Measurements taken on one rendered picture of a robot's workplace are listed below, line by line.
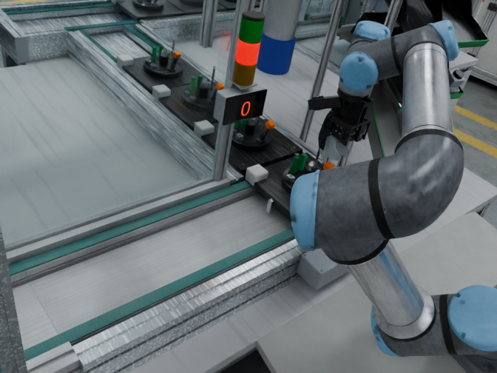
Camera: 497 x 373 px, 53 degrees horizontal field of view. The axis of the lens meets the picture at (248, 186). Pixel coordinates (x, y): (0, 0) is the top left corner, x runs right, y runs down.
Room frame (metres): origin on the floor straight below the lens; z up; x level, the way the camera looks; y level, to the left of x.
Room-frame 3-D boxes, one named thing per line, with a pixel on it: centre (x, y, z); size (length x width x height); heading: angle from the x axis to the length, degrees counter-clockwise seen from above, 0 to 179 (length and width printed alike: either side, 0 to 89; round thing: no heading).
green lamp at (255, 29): (1.06, 0.06, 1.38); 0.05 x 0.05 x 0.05
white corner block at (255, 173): (1.11, -0.02, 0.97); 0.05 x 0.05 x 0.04; 46
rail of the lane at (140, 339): (0.81, -0.07, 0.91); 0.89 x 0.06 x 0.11; 136
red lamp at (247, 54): (1.06, 0.06, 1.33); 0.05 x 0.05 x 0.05
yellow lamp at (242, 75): (1.06, 0.06, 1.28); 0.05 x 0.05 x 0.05
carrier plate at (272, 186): (1.11, -0.15, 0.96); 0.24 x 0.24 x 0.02; 46
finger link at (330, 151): (1.06, -0.18, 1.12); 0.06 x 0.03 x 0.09; 46
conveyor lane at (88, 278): (0.92, 0.07, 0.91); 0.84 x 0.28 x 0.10; 136
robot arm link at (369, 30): (1.07, -0.19, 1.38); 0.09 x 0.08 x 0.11; 169
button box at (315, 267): (0.90, -0.25, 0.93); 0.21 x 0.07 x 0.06; 136
